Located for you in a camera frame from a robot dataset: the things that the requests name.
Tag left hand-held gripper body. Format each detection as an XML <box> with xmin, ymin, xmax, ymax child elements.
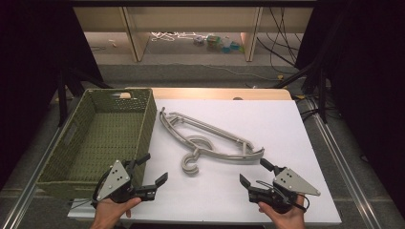
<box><xmin>93</xmin><ymin>159</ymin><xmax>158</xmax><ymax>204</ymax></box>

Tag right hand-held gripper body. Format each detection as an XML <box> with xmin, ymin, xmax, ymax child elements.
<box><xmin>247</xmin><ymin>166</ymin><xmax>321</xmax><ymax>215</ymax></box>

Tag grey plastic hanger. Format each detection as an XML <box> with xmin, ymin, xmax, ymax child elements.
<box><xmin>159</xmin><ymin>108</ymin><xmax>266</xmax><ymax>161</ymax></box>
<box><xmin>158</xmin><ymin>107</ymin><xmax>266</xmax><ymax>177</ymax></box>

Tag green woven basket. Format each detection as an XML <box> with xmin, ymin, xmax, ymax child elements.
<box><xmin>35</xmin><ymin>88</ymin><xmax>158</xmax><ymax>200</ymax></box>

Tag person's left hand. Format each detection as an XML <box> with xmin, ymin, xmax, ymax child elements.
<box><xmin>90</xmin><ymin>197</ymin><xmax>143</xmax><ymax>229</ymax></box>

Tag person's right hand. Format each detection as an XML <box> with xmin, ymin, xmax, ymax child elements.
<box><xmin>257</xmin><ymin>194</ymin><xmax>307</xmax><ymax>229</ymax></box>

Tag white board mat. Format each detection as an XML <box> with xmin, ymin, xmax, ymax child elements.
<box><xmin>67</xmin><ymin>98</ymin><xmax>342</xmax><ymax>227</ymax></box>

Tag black metal stand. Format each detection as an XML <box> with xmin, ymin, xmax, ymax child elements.
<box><xmin>272</xmin><ymin>6</ymin><xmax>355</xmax><ymax>125</ymax></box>
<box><xmin>56</xmin><ymin>67</ymin><xmax>113</xmax><ymax>128</ymax></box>

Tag black curtain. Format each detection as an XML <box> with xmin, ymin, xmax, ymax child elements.
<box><xmin>0</xmin><ymin>0</ymin><xmax>105</xmax><ymax>192</ymax></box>
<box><xmin>294</xmin><ymin>0</ymin><xmax>405</xmax><ymax>213</ymax></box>

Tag wooden shelf unit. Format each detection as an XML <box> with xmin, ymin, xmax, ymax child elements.
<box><xmin>73</xmin><ymin>6</ymin><xmax>314</xmax><ymax>63</ymax></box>

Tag clear bottle teal base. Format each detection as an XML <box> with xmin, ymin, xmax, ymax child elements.
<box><xmin>221</xmin><ymin>36</ymin><xmax>245</xmax><ymax>54</ymax></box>

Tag green orange box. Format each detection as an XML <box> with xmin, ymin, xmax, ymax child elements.
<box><xmin>205</xmin><ymin>33</ymin><xmax>223</xmax><ymax>52</ymax></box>

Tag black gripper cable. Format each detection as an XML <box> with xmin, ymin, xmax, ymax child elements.
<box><xmin>256</xmin><ymin>179</ymin><xmax>310</xmax><ymax>214</ymax></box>
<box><xmin>91</xmin><ymin>171</ymin><xmax>112</xmax><ymax>208</ymax></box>

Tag aluminium rail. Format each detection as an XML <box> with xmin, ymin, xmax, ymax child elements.
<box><xmin>304</xmin><ymin>96</ymin><xmax>385</xmax><ymax>229</ymax></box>
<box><xmin>0</xmin><ymin>125</ymin><xmax>66</xmax><ymax>229</ymax></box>

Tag black floor cables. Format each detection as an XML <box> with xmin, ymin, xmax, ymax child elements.
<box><xmin>294</xmin><ymin>93</ymin><xmax>320</xmax><ymax>123</ymax></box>

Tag thin white floor cable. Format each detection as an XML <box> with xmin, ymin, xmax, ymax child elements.
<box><xmin>173</xmin><ymin>62</ymin><xmax>285</xmax><ymax>82</ymax></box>

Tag white rope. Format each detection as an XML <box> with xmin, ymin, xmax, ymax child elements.
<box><xmin>150</xmin><ymin>31</ymin><xmax>199</xmax><ymax>43</ymax></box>

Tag black hanging cables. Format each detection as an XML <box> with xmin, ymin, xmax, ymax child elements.
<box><xmin>256</xmin><ymin>6</ymin><xmax>308</xmax><ymax>75</ymax></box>

